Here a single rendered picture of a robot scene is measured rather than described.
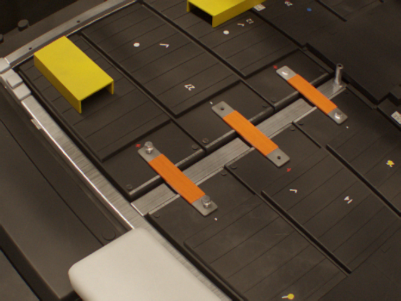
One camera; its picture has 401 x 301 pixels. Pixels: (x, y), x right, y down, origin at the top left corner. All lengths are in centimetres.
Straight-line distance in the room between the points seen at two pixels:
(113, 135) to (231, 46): 28
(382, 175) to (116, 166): 41
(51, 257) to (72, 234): 5
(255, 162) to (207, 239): 17
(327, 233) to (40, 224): 41
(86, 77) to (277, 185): 35
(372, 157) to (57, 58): 55
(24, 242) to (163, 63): 49
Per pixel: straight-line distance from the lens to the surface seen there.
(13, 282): 112
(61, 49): 137
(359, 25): 152
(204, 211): 117
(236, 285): 109
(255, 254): 113
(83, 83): 130
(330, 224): 117
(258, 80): 137
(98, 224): 102
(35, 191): 107
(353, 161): 126
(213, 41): 142
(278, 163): 124
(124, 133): 126
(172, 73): 135
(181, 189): 119
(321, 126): 131
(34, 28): 169
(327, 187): 121
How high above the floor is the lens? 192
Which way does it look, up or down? 48 degrees down
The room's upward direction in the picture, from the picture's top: 4 degrees clockwise
